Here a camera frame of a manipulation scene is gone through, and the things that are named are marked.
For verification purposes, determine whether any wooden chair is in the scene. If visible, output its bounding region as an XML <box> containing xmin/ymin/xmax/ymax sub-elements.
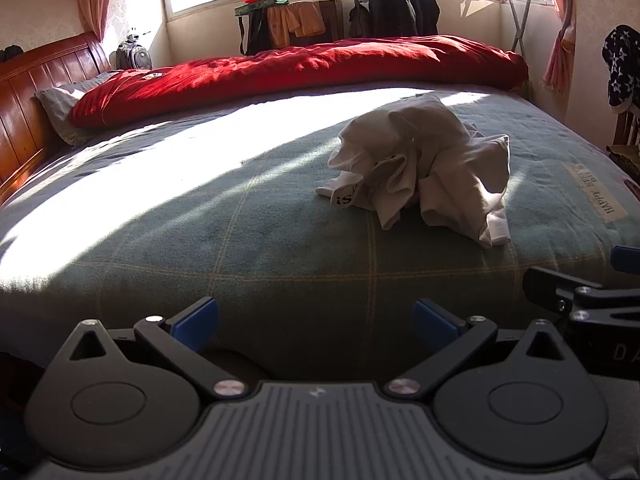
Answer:
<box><xmin>607</xmin><ymin>107</ymin><xmax>640</xmax><ymax>181</ymax></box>

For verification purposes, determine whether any green flat board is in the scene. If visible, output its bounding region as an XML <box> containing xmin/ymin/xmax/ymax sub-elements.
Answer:
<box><xmin>234</xmin><ymin>0</ymin><xmax>291</xmax><ymax>16</ymax></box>

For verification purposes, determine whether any wooden bed headboard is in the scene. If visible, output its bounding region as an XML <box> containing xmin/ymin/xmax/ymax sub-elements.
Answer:
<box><xmin>0</xmin><ymin>31</ymin><xmax>112</xmax><ymax>206</ymax></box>

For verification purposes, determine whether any dark star-print garment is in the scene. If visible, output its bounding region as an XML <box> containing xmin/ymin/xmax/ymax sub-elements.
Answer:
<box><xmin>602</xmin><ymin>25</ymin><xmax>640</xmax><ymax>115</ymax></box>

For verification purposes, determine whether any black jacket with badge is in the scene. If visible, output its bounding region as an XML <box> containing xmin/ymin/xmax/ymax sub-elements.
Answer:
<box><xmin>367</xmin><ymin>0</ymin><xmax>418</xmax><ymax>38</ymax></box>

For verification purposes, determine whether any metal clothes rack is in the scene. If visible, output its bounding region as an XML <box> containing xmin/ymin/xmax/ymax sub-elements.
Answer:
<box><xmin>347</xmin><ymin>0</ymin><xmax>536</xmax><ymax>58</ymax></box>

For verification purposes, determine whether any dark olive jacket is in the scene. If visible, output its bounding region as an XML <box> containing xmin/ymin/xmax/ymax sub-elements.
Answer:
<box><xmin>348</xmin><ymin>2</ymin><xmax>371</xmax><ymax>38</ymax></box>

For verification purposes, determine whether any red duvet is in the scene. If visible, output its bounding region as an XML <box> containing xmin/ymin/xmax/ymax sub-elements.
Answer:
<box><xmin>69</xmin><ymin>35</ymin><xmax>530</xmax><ymax>128</ymax></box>

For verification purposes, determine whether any brown wooden cabinet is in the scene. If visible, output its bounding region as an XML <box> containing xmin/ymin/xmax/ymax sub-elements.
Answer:
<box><xmin>290</xmin><ymin>0</ymin><xmax>345</xmax><ymax>47</ymax></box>

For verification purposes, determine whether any plain black jacket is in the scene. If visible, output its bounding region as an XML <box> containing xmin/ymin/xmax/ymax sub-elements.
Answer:
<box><xmin>410</xmin><ymin>0</ymin><xmax>441</xmax><ymax>36</ymax></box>

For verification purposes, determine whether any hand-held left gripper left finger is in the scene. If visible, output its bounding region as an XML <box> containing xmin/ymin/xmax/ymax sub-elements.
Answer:
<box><xmin>50</xmin><ymin>296</ymin><xmax>248</xmax><ymax>403</ymax></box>

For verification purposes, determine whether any grey pillow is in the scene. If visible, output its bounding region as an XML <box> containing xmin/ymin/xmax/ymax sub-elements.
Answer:
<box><xmin>35</xmin><ymin>71</ymin><xmax>118</xmax><ymax>147</ymax></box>

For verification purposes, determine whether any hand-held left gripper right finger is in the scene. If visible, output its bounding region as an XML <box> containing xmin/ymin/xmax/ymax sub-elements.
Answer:
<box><xmin>382</xmin><ymin>297</ymin><xmax>591</xmax><ymax>403</ymax></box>

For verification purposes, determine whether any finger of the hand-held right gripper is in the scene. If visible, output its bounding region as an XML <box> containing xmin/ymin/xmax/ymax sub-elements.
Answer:
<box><xmin>611</xmin><ymin>246</ymin><xmax>640</xmax><ymax>281</ymax></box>
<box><xmin>523</xmin><ymin>266</ymin><xmax>640</xmax><ymax>328</ymax></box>

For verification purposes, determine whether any black hanging bag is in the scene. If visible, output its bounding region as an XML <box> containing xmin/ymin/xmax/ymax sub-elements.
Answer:
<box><xmin>239</xmin><ymin>10</ymin><xmax>271</xmax><ymax>57</ymax></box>

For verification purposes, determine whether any green chair cushion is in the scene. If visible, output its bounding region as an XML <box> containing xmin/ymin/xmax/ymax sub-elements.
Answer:
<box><xmin>606</xmin><ymin>145</ymin><xmax>640</xmax><ymax>181</ymax></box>

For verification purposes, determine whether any grey backpack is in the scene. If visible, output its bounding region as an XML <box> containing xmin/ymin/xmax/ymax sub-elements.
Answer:
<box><xmin>116</xmin><ymin>27</ymin><xmax>153</xmax><ymax>71</ymax></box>

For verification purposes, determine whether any green plaid blanket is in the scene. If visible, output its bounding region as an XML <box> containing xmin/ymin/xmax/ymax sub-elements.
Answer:
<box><xmin>0</xmin><ymin>85</ymin><xmax>640</xmax><ymax>381</ymax></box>

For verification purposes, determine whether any white T-shirt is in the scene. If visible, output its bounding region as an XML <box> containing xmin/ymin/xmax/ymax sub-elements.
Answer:
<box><xmin>316</xmin><ymin>92</ymin><xmax>512</xmax><ymax>249</ymax></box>

